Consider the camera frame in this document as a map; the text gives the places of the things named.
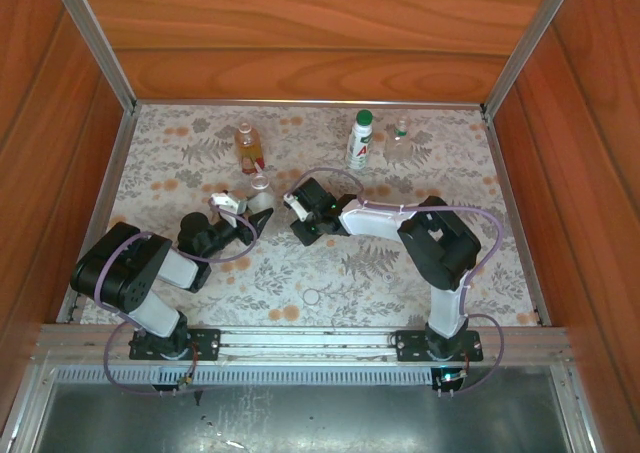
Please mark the clear plastic bottle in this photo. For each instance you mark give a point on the clear plastic bottle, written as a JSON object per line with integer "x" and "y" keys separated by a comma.
{"x": 389, "y": 277}
{"x": 262, "y": 200}

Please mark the white bottle green label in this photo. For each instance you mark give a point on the white bottle green label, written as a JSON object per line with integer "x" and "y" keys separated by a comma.
{"x": 359, "y": 148}

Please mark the orange tea bottle red label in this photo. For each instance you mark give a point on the orange tea bottle red label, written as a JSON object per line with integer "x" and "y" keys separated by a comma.
{"x": 249, "y": 150}

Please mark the white bottle cap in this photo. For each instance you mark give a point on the white bottle cap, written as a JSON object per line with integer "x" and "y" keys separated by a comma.
{"x": 312, "y": 290}

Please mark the green bottle cap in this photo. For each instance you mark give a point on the green bottle cap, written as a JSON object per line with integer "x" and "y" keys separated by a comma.
{"x": 365, "y": 117}

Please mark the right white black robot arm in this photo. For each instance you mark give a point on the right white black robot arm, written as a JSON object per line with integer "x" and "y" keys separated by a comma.
{"x": 440, "y": 243}

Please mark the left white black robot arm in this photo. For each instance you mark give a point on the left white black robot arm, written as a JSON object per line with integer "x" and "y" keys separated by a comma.
{"x": 115, "y": 268}

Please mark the floral patterned tablecloth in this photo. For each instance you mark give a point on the floral patterned tablecloth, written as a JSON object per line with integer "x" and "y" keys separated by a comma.
{"x": 280, "y": 273}

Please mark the small electronics board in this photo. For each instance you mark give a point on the small electronics board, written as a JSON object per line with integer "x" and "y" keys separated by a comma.
{"x": 185, "y": 382}
{"x": 450, "y": 374}

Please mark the shiny sheet metal panel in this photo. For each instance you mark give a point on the shiny sheet metal panel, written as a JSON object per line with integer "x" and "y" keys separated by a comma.
{"x": 300, "y": 423}

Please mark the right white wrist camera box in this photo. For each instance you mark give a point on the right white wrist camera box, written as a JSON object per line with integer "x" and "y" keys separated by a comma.
{"x": 295, "y": 205}

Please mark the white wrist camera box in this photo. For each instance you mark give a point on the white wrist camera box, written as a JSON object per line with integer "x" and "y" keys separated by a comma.
{"x": 222, "y": 202}
{"x": 295, "y": 205}

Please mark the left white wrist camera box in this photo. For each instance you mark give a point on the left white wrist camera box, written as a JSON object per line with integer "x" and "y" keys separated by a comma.
{"x": 222, "y": 202}

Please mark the thin aluminium table edge rail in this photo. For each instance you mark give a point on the thin aluminium table edge rail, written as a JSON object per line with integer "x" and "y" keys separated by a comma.
{"x": 300, "y": 103}

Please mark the aluminium table side rail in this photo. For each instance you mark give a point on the aluminium table side rail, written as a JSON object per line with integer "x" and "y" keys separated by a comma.
{"x": 112, "y": 173}
{"x": 503, "y": 173}

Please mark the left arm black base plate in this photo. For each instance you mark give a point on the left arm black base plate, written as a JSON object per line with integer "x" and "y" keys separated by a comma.
{"x": 206, "y": 352}

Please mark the long aluminium mounting rail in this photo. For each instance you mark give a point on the long aluminium mounting rail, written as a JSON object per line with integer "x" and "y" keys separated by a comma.
{"x": 300, "y": 340}

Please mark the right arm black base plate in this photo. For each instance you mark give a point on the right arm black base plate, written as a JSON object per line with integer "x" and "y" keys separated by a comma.
{"x": 410, "y": 350}

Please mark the slanted aluminium frame post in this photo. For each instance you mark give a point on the slanted aluminium frame post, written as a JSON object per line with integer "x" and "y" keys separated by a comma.
{"x": 530, "y": 38}
{"x": 96, "y": 38}

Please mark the aluminium frame bar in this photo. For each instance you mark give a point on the aluminium frame bar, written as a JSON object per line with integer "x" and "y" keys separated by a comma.
{"x": 27, "y": 403}
{"x": 572, "y": 403}

